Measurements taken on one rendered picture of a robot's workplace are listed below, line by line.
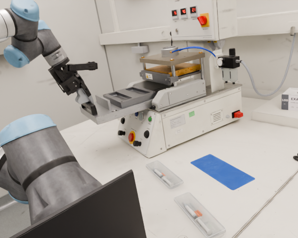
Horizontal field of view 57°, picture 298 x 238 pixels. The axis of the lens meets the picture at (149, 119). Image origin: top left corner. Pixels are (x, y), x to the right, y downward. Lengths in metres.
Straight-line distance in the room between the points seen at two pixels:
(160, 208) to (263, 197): 0.30
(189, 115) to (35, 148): 0.75
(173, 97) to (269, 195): 0.51
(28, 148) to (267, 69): 1.36
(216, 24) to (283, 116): 0.49
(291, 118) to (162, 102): 0.57
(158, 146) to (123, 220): 0.61
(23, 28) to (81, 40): 1.78
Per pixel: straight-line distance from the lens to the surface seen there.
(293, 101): 1.38
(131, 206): 0.56
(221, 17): 1.25
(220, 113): 1.30
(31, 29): 0.91
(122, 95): 1.20
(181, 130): 1.17
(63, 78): 1.08
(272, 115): 1.35
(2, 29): 0.87
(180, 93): 1.14
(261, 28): 1.59
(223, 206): 0.85
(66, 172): 0.55
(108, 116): 1.06
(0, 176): 0.73
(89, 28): 2.71
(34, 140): 0.58
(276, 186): 0.94
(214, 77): 1.25
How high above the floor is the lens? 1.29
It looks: 20 degrees down
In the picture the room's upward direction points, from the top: 10 degrees counter-clockwise
